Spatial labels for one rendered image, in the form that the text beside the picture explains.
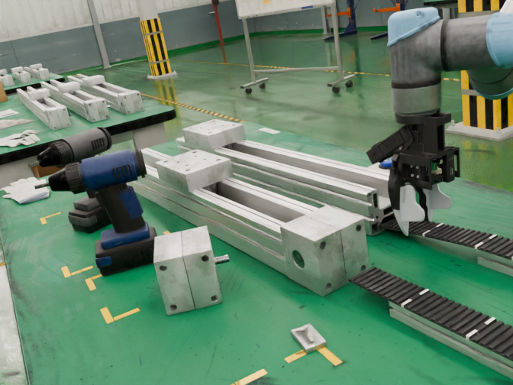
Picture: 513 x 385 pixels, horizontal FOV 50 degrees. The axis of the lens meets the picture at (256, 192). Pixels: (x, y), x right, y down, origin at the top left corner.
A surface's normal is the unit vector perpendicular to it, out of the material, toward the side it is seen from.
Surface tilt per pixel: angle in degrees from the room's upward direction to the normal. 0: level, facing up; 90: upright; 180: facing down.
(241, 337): 0
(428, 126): 89
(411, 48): 87
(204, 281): 90
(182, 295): 90
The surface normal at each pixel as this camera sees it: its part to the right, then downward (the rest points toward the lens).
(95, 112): 0.45, 0.23
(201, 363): -0.17, -0.93
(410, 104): -0.47, 0.37
